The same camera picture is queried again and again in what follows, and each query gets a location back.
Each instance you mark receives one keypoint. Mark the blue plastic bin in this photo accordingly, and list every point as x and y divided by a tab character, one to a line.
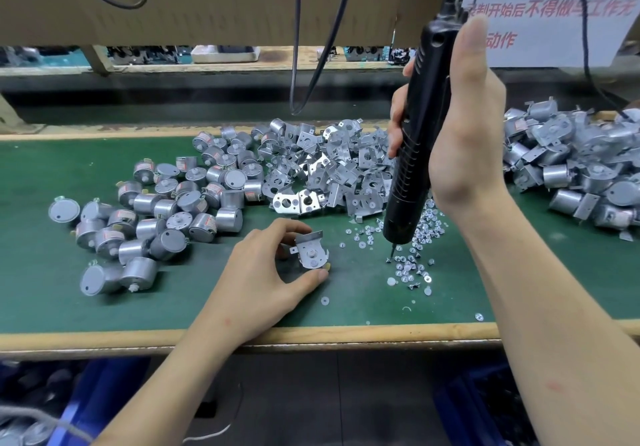
100	401

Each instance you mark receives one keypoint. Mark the brown back panel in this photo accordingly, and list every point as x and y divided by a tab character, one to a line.
220	0

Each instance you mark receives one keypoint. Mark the green bench mat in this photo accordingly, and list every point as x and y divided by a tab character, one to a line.
40	301

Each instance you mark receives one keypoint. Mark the dark blue crate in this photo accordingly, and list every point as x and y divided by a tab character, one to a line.
480	406

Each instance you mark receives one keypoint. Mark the person's left hand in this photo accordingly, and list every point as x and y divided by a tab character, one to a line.
255	286

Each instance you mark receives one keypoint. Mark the silver metal bracket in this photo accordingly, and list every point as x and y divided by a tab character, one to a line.
305	240

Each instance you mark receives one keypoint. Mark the pile of assembled motors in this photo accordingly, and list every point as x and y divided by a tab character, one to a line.
580	160

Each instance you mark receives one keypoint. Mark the scatter of small silver screws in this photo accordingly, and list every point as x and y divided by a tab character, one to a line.
415	260

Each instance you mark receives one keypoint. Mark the black electric screwdriver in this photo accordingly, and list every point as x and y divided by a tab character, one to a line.
420	130

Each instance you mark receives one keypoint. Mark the heap of grey binned motors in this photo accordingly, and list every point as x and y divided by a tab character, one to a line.
30	411

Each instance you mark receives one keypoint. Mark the white paper sign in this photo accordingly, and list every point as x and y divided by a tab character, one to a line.
560	10

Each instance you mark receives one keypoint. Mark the person's left forearm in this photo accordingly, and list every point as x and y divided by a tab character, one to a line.
165	396

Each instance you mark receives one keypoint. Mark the silver round motor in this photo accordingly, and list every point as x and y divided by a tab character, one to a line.
315	258

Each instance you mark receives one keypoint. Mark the slanted wooden post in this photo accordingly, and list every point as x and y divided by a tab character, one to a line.
8	115

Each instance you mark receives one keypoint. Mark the person's right hand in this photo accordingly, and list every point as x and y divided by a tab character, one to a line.
465	150

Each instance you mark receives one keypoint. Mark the pile of metal brackets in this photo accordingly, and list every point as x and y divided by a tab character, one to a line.
310	160

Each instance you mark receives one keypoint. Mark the pile of silver motors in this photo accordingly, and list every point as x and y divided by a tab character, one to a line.
150	220

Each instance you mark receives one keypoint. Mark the person's right forearm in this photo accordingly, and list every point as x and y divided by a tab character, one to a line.
560	331

